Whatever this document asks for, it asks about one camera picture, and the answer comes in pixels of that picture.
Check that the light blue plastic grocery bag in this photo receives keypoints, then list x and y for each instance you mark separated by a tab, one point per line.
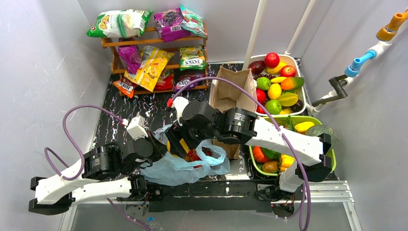
173	171

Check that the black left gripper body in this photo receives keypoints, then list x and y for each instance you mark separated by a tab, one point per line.
156	144

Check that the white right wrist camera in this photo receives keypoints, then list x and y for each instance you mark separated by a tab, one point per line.
179	104

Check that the yellow snack bag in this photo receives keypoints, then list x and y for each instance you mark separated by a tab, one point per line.
153	62

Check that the green bell pepper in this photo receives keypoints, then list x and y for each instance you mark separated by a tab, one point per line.
271	154

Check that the purple snack bag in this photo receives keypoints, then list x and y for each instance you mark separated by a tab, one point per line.
130	54
168	25

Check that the white pipe left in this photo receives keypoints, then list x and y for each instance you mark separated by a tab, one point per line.
254	32

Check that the white fruit basket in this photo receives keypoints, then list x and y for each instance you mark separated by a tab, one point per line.
294	62

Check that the orange tomato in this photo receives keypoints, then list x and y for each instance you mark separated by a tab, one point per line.
258	155

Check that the yellow bell pepper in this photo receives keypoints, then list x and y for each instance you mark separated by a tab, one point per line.
285	162

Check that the orange snack bag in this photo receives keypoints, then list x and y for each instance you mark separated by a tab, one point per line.
125	86

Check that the wooden snack shelf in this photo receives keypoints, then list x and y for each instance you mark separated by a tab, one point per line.
151	37

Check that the green white chips bag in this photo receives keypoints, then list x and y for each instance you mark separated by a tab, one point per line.
120	24

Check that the red apple right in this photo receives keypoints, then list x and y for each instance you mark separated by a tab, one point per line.
288	71

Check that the red apple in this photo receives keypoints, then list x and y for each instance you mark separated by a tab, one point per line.
272	60
288	71

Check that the mango orange green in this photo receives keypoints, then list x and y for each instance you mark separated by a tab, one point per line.
292	83

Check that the green red snack bag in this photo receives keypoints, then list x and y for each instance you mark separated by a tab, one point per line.
192	22

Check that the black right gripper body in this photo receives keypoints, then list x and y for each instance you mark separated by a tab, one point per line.
178	140

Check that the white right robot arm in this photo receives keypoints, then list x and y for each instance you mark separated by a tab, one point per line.
243	127

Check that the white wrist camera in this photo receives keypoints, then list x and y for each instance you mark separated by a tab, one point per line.
179	104
135	127

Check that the red cherry bunch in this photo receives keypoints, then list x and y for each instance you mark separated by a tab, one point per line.
192	155

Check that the green vegetable basket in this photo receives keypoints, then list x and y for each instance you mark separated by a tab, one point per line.
282	121

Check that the yellow green starfruit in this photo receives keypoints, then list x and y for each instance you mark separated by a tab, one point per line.
288	99

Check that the purple snack bag top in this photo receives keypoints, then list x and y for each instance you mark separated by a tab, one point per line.
168	25

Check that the yellow lemon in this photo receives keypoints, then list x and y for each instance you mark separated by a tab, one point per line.
276	70

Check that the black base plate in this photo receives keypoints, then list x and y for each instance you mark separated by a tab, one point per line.
207	195

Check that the purple snack bag middle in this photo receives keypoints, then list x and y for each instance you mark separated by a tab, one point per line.
130	54

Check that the purple Fox's candy bag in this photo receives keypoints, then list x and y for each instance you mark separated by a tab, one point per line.
186	79

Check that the dark red plum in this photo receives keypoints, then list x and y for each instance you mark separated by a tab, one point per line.
257	67

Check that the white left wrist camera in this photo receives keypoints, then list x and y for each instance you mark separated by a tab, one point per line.
135	127

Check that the red apple top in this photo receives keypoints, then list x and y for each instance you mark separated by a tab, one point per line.
272	60

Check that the green netted melon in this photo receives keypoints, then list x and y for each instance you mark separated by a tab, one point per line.
319	129

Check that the brown paper bag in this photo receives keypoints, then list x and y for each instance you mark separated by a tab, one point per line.
224	96

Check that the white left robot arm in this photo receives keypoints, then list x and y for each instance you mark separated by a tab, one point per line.
108	173

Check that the green Fox's candy bag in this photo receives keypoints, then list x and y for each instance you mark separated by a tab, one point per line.
192	57

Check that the brown kiwi potato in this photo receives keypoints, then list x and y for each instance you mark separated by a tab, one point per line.
271	166

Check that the lime green apple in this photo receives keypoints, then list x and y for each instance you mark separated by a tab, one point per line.
274	107

